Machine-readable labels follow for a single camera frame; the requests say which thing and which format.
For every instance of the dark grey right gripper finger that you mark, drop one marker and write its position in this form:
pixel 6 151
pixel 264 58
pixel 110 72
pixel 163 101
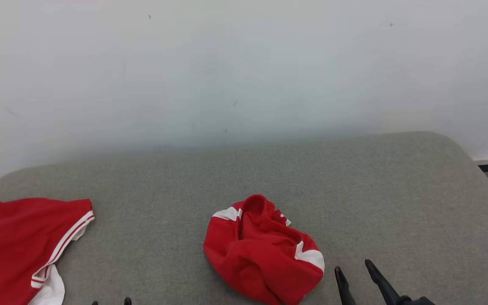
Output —
pixel 381 281
pixel 343 286

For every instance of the red shorts with white stripes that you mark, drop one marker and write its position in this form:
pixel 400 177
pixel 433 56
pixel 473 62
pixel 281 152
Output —
pixel 261 254

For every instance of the red shirt with white trim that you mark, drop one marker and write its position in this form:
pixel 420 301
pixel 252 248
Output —
pixel 11 241

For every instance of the grey fabric sofa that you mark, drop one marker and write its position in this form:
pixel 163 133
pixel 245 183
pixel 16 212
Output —
pixel 354 190

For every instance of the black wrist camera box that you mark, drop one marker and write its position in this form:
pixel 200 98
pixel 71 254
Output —
pixel 417 301

